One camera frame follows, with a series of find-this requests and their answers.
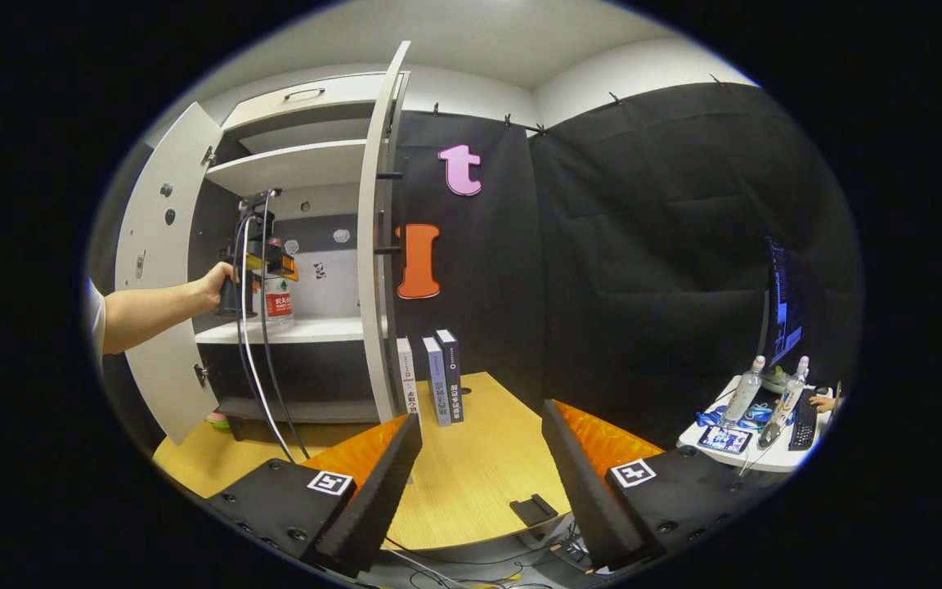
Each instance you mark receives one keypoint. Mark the computer monitor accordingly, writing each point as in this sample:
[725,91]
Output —
[786,303]

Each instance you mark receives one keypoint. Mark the black keyboard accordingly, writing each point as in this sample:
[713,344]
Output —
[803,421]

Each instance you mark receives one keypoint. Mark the black backdrop cloth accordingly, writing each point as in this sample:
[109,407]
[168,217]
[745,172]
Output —
[643,245]

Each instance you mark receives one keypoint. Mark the white side table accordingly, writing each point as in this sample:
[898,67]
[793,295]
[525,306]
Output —
[765,458]

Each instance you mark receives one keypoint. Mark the clear water bottle red label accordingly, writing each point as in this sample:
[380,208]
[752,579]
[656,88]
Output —
[279,307]

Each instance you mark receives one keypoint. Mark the pink green round object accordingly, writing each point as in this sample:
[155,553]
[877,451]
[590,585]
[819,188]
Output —
[217,420]

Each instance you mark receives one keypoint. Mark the white cabinet shelf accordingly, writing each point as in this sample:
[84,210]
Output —
[291,168]
[316,330]

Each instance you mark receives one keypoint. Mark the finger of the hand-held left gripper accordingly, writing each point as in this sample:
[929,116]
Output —
[275,266]

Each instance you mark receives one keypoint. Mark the smartphone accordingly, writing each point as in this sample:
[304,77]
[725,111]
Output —
[724,439]

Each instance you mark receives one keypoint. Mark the white cabinet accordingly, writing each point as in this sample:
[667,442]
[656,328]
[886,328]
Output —
[332,286]

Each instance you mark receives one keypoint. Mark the black phone stand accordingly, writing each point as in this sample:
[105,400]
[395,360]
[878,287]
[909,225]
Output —
[532,509]

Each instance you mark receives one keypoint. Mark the grey book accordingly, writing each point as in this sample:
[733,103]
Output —
[437,384]

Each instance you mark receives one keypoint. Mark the white book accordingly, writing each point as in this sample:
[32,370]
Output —
[408,384]

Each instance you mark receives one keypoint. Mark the white cabinet door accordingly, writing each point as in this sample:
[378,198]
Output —
[371,245]
[156,245]

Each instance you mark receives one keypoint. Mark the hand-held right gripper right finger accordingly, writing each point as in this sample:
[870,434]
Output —
[581,491]

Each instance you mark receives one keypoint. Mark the clear plastic bottle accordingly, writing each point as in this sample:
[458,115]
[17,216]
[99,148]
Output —
[782,405]
[742,393]

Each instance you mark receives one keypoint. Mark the dark book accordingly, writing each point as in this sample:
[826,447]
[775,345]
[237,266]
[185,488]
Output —
[455,376]

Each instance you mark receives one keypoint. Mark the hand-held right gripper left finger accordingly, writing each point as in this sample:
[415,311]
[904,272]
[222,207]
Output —
[381,499]

